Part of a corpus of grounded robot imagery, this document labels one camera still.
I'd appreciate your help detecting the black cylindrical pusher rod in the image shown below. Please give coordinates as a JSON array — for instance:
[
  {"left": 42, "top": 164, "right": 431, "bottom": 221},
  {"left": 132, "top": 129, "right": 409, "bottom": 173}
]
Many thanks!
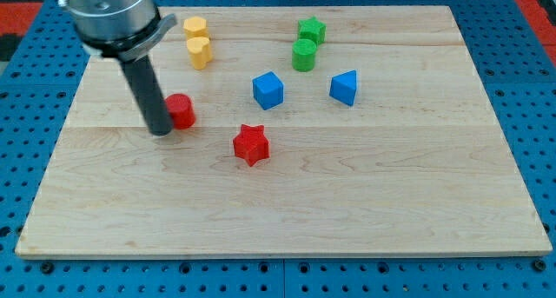
[{"left": 120, "top": 56, "right": 174, "bottom": 136}]

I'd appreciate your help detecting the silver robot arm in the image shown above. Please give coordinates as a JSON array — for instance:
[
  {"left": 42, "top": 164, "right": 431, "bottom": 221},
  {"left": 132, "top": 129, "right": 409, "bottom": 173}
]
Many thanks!
[{"left": 57, "top": 0, "right": 177, "bottom": 136}]

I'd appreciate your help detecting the red star block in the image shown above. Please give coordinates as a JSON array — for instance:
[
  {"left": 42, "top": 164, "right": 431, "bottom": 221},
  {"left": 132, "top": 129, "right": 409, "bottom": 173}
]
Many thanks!
[{"left": 233, "top": 124, "right": 270, "bottom": 167}]

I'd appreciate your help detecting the green star block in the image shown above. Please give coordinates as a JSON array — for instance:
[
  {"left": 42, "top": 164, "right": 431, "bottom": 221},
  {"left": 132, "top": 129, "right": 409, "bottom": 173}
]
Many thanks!
[{"left": 297, "top": 17, "right": 327, "bottom": 46}]

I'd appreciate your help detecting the red cylinder block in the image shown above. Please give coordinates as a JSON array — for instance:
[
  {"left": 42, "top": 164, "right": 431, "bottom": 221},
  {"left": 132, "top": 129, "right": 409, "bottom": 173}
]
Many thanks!
[{"left": 165, "top": 94, "right": 196, "bottom": 129}]

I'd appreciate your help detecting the yellow heart block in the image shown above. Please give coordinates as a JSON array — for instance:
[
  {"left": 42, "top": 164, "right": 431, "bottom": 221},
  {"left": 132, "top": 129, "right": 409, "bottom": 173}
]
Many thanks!
[{"left": 186, "top": 36, "right": 213, "bottom": 70}]

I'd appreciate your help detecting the yellow hexagon block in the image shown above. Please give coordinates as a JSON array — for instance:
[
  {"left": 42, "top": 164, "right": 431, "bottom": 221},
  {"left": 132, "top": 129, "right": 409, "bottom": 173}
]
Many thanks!
[{"left": 182, "top": 16, "right": 209, "bottom": 40}]

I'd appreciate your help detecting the blue cube block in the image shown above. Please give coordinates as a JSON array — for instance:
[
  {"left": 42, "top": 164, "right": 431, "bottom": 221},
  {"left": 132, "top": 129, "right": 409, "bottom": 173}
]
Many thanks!
[{"left": 252, "top": 71, "right": 284, "bottom": 110}]

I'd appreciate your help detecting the green cylinder block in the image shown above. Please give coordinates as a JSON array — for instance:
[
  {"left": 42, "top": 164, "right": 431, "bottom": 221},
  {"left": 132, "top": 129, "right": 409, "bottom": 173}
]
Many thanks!
[{"left": 292, "top": 38, "right": 317, "bottom": 72}]

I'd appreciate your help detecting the wooden board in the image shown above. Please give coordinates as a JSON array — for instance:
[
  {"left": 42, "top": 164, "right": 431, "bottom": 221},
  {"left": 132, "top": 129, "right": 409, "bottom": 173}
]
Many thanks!
[{"left": 16, "top": 6, "right": 553, "bottom": 260}]

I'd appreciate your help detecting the blue triangle block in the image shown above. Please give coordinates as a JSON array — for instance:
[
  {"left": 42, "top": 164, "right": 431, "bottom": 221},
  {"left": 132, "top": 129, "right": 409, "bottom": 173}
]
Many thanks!
[{"left": 329, "top": 70, "right": 358, "bottom": 106}]

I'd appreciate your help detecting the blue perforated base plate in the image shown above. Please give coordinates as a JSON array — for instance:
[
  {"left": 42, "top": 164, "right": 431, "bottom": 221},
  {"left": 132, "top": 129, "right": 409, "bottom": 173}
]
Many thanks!
[{"left": 1, "top": 0, "right": 555, "bottom": 297}]

